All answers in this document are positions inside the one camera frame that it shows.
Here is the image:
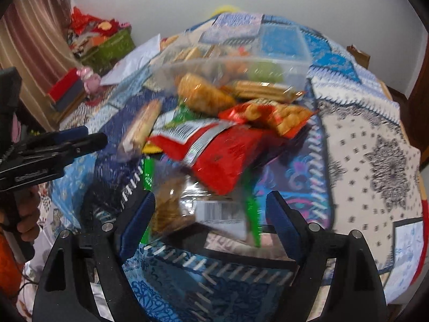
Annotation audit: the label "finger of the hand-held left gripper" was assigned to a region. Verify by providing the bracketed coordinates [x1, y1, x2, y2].
[20, 125, 90, 150]
[15, 131, 108, 168]

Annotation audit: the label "person's orange clothing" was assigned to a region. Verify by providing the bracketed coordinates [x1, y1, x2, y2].
[0, 231, 25, 309]

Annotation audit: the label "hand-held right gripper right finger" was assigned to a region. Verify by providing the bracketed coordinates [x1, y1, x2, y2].
[265, 191, 389, 322]

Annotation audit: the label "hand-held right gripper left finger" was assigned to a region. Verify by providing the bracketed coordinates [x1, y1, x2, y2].
[32, 190, 157, 322]

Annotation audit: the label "clear snack packet green edges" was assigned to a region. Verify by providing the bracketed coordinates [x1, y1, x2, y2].
[142, 159, 266, 247]

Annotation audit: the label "long clear biscuit packet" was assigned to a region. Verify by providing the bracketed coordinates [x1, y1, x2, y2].
[117, 99, 163, 162]

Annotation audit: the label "small yellow snack packet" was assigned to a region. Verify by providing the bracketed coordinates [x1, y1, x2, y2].
[141, 140, 163, 155]

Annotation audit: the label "clear plastic container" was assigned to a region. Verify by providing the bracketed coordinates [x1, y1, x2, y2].
[149, 23, 314, 103]

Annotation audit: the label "red peanut packet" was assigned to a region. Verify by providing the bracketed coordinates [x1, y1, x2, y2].
[218, 98, 320, 139]

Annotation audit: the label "clear cracker packet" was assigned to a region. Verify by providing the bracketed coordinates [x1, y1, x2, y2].
[221, 79, 307, 103]

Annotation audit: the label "red and grey box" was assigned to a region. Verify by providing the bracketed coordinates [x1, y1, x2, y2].
[48, 68, 84, 113]

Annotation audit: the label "black cable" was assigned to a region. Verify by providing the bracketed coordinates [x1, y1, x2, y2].
[18, 270, 44, 297]

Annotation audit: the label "person's left hand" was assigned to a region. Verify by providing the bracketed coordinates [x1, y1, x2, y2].
[15, 187, 43, 243]

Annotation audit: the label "pile of red cloths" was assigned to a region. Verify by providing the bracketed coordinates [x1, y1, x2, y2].
[69, 7, 121, 46]

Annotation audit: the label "striped curtain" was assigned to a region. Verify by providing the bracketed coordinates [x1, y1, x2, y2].
[0, 0, 72, 131]

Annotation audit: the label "white paper sheet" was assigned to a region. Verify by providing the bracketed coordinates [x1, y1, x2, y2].
[100, 34, 162, 86]

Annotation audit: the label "green patterned box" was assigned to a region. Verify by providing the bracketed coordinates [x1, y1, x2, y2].
[79, 28, 136, 74]

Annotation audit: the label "large red snack packet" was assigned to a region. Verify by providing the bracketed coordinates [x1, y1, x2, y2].
[147, 120, 279, 196]

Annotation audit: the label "brown cardboard box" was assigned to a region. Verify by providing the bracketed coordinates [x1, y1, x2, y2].
[346, 44, 370, 69]

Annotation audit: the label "pink soft toy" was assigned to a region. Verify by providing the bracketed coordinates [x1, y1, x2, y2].
[76, 67, 102, 94]

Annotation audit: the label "orange chips packet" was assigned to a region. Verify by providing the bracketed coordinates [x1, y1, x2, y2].
[176, 73, 238, 116]

